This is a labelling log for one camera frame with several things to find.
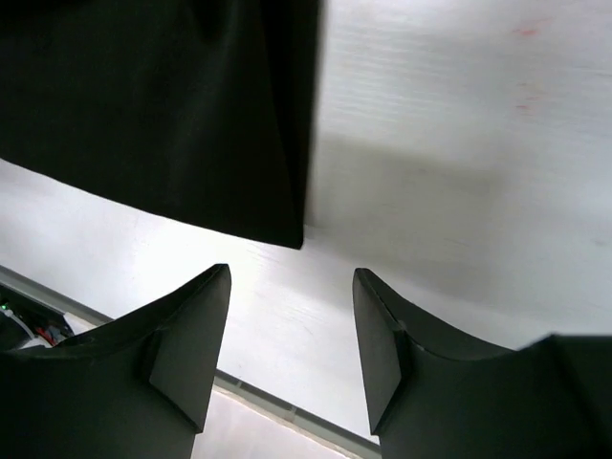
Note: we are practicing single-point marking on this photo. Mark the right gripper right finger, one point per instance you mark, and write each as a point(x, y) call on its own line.
point(434, 391)

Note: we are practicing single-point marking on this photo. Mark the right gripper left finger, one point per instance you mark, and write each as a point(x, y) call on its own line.
point(136, 387)

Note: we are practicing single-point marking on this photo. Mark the black t shirt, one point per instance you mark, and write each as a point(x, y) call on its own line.
point(197, 111)

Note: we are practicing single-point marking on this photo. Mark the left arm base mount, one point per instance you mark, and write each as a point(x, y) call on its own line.
point(26, 322)

